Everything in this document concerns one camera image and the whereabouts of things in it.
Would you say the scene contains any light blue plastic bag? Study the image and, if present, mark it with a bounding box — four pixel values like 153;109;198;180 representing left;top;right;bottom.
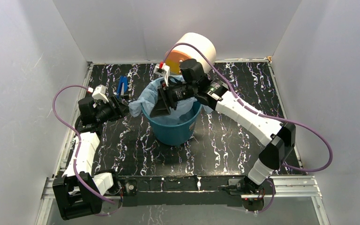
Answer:
128;77;197;126

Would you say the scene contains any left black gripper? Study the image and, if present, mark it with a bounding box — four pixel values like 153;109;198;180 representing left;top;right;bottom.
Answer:
95;96;132;124

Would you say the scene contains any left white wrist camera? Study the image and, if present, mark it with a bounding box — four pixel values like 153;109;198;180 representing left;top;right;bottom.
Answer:
92;85;109;103

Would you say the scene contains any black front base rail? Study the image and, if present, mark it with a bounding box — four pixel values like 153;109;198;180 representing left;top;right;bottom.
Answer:
99;169;266;212

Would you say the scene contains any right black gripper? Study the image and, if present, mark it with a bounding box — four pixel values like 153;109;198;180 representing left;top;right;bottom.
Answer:
149;80;196;119

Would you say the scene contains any white drawer box orange front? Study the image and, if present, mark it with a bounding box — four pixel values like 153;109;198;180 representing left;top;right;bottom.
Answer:
165;32;217;75

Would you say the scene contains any teal plastic trash bin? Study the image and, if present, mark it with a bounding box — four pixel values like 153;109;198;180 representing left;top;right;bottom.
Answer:
142;101;203;146

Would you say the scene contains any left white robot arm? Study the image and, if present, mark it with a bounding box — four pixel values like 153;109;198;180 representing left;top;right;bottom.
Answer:
52;96;129;220

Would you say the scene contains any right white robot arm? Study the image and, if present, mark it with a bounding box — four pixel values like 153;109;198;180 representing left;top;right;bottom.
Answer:
149;59;295;194

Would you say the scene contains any blue stapler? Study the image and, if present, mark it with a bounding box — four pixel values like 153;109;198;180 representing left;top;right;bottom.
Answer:
116;76;129;100

